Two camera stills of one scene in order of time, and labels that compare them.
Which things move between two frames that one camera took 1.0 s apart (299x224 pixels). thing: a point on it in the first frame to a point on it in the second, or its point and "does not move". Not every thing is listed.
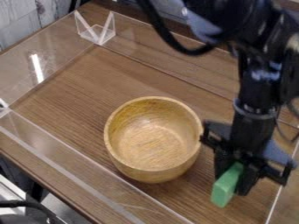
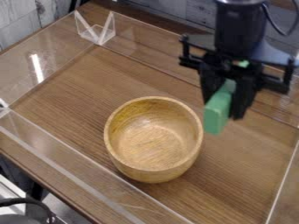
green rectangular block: (226, 185) to (216, 110)
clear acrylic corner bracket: (96, 33) does not move
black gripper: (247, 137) to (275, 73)
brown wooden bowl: (152, 138) does not move
